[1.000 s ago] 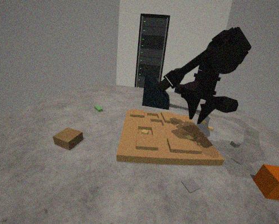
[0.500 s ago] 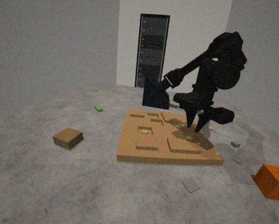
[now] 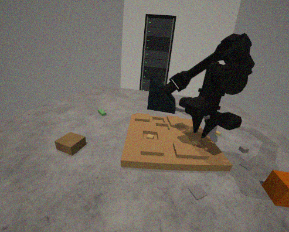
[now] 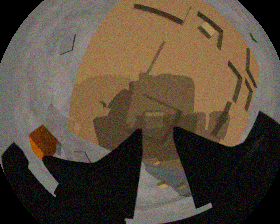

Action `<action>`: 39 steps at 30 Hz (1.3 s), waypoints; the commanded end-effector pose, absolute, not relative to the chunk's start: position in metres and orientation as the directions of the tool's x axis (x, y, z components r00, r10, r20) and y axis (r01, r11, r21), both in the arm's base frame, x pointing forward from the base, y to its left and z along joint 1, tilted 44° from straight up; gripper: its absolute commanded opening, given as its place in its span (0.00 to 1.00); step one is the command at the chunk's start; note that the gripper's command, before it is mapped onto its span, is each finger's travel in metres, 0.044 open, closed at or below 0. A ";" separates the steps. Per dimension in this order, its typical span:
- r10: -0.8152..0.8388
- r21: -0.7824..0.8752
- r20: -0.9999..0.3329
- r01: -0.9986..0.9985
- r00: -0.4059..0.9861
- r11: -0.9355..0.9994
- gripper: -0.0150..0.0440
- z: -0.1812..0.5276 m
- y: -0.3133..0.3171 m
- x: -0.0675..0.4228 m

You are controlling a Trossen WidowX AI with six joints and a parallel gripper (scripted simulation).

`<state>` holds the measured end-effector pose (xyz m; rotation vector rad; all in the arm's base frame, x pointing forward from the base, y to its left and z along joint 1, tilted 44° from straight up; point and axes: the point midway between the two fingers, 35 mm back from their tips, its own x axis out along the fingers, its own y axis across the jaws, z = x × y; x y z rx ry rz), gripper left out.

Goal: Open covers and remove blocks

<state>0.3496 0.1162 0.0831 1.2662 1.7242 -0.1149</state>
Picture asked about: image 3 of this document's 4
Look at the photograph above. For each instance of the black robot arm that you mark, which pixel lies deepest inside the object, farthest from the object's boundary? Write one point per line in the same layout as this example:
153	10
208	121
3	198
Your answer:
230	78

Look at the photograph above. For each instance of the orange cube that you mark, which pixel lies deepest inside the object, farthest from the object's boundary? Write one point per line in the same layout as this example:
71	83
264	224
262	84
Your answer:
277	187

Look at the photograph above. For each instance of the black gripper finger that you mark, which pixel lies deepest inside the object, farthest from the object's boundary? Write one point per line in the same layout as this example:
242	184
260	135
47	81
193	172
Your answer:
196	123
209	125

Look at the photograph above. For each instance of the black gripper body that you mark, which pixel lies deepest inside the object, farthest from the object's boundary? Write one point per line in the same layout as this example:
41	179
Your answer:
226	120

